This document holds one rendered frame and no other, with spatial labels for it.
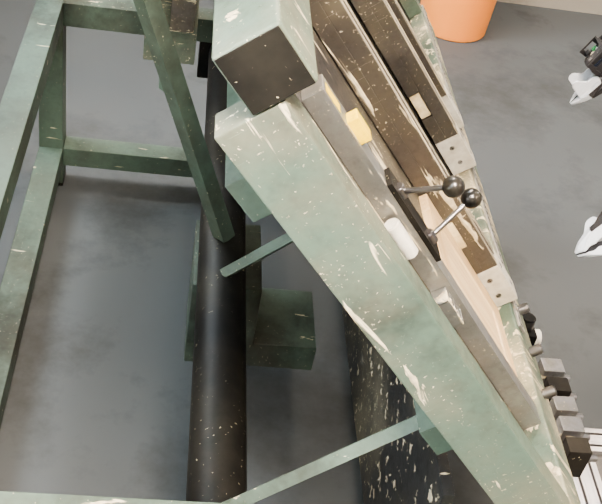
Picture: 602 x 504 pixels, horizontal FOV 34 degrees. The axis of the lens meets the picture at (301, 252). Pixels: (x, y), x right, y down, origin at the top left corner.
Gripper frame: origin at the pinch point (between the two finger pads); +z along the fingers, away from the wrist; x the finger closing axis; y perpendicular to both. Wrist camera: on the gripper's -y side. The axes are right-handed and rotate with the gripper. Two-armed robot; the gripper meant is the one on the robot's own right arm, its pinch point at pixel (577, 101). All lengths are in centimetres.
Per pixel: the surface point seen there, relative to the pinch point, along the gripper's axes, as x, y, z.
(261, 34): 91, 98, -10
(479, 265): 28.3, 4.7, 35.7
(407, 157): 29, 38, 22
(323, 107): 65, 75, 5
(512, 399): 65, 1, 39
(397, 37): -26.2, 34.2, 20.8
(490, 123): -204, -109, 91
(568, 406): 46, -30, 46
